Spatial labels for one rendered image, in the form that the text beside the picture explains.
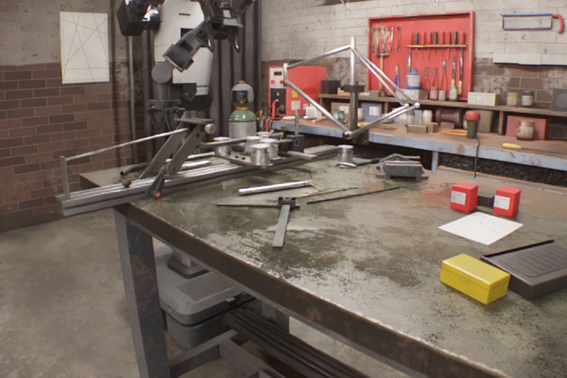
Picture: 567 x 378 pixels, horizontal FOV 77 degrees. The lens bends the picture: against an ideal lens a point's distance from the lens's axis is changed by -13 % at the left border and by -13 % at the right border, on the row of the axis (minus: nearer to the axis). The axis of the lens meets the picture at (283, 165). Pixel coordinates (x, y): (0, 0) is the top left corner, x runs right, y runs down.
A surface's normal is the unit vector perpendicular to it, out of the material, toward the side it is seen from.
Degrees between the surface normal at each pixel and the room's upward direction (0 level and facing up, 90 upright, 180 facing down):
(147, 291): 90
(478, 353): 0
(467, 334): 0
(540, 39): 90
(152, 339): 90
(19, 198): 90
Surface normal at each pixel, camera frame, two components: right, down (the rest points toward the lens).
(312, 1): -0.71, 0.15
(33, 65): 0.71, 0.15
